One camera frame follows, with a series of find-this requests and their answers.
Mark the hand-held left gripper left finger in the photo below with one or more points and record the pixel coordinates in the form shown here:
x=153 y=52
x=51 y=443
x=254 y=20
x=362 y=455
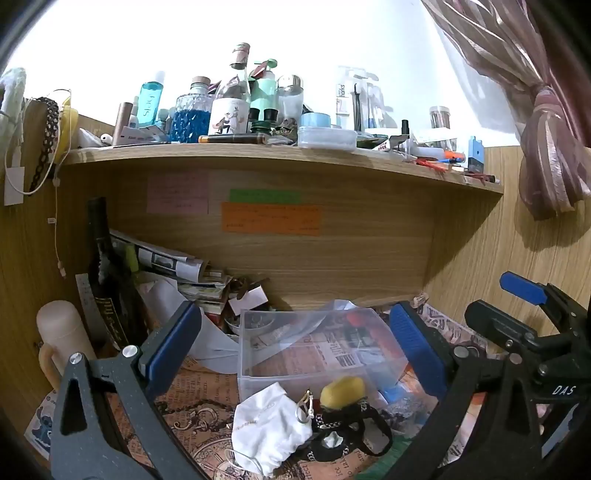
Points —
x=178 y=344

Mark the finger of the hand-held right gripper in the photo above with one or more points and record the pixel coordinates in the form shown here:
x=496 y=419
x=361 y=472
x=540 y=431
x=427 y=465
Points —
x=498 y=323
x=521 y=286

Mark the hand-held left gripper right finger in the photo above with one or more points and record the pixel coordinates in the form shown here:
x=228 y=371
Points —
x=418 y=353

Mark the yellow soft sponge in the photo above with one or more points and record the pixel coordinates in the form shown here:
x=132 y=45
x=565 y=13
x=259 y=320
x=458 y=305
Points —
x=342 y=391

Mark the clear plastic storage box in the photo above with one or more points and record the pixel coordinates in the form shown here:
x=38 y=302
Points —
x=295 y=364

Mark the white cloth pouch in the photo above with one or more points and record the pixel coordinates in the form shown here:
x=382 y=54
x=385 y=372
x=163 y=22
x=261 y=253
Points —
x=270 y=427

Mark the pile of papers and booklets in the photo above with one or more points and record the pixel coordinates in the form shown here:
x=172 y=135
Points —
x=184 y=281

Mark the white bowl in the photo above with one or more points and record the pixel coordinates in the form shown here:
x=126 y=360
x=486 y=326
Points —
x=251 y=325

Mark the vintage print table cover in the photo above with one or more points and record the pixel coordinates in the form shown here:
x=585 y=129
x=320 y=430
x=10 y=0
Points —
x=207 y=415

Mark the black wine bottle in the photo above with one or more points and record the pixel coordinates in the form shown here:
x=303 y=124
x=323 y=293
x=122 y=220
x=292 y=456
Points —
x=111 y=286

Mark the cream plastic bottle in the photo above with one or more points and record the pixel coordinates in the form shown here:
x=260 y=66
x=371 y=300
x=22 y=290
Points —
x=62 y=339

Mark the blue small box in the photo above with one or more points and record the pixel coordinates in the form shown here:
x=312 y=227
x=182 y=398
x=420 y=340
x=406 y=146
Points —
x=475 y=152

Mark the pink sticky note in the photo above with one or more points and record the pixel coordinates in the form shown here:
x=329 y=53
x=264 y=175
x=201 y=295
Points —
x=178 y=193

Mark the red pen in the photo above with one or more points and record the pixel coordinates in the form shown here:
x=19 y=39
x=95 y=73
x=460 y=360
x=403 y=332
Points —
x=430 y=163

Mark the orange sticky note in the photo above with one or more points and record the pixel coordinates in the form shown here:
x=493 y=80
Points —
x=271 y=219

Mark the blue cartoon sticker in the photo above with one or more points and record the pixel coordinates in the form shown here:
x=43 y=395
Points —
x=39 y=422

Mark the green sticky note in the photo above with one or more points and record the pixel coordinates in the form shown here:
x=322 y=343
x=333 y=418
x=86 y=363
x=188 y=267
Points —
x=265 y=196

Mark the clear jar with brown sticks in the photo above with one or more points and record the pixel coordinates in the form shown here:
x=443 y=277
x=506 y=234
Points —
x=439 y=116

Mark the striped mauve curtain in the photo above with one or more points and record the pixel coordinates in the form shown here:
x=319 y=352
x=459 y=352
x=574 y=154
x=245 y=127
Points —
x=531 y=92

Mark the black nail polish bottle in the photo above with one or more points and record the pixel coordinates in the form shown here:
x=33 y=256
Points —
x=405 y=127

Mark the wooden shelf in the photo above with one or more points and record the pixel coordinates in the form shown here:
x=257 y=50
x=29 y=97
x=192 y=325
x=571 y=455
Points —
x=277 y=159

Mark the amber pen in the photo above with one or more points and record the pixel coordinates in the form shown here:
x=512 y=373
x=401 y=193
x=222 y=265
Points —
x=231 y=138

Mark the glass bottle with blue beads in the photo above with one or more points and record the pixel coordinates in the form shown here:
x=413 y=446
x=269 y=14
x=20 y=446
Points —
x=191 y=115

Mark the brown cardboard tube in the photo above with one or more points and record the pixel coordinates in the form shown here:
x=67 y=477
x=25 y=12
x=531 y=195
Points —
x=122 y=121

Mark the clear lidded plastic container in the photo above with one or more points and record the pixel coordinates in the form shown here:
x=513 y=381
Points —
x=327 y=137

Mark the tall clear illustrated bottle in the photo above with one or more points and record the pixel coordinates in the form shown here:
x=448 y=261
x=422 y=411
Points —
x=229 y=106

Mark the black lace band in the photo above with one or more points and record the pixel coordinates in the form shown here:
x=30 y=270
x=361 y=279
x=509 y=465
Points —
x=46 y=138

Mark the yellow hanging item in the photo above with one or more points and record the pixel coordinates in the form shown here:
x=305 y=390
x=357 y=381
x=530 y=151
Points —
x=69 y=123

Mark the blue liquid bottle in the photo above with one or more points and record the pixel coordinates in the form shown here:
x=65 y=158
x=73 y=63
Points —
x=150 y=99

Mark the packaged tool set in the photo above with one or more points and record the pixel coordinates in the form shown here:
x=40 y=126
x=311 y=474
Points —
x=353 y=97

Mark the light blue tape roll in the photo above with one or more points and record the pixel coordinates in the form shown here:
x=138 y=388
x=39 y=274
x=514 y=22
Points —
x=315 y=120

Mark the green spray bottle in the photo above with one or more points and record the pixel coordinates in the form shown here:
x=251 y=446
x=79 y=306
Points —
x=263 y=90

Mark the glass jar with silver lid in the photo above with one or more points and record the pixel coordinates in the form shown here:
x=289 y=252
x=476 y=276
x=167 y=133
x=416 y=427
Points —
x=290 y=99

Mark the white fluffy cloth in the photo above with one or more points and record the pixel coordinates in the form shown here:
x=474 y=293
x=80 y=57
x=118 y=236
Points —
x=11 y=94

